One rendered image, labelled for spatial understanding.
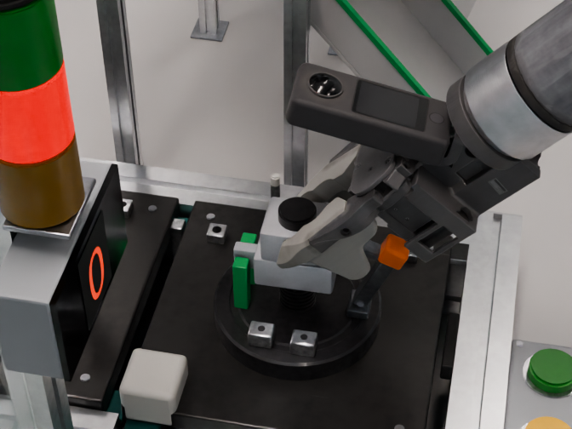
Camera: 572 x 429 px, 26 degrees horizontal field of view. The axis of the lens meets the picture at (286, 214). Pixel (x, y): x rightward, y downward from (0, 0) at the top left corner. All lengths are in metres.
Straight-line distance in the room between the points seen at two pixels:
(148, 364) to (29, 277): 0.29
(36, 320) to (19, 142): 0.11
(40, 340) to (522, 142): 0.34
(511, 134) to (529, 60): 0.05
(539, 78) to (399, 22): 0.42
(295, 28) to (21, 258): 0.44
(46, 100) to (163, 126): 0.74
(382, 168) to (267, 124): 0.53
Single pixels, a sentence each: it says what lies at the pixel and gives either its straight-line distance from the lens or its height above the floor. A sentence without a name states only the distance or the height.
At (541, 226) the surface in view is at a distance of 1.31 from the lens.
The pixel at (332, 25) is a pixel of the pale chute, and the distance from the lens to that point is 1.12.
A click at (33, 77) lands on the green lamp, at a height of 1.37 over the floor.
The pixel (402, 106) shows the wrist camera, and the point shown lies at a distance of 0.87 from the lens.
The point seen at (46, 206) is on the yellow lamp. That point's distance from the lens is 0.71.
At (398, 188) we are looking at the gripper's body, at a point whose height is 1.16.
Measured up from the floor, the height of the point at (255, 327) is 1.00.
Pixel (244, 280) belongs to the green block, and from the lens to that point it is 1.00.
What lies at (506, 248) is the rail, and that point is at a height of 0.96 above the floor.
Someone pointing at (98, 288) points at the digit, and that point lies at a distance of 0.78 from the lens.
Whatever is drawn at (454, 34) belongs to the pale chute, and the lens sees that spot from 1.24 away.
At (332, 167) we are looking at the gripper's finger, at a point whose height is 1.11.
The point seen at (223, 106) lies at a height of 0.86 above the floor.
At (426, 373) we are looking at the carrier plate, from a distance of 1.02.
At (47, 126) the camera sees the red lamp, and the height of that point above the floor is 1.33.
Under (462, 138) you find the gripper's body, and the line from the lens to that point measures 0.85.
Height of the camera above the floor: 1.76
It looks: 44 degrees down
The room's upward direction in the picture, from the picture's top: straight up
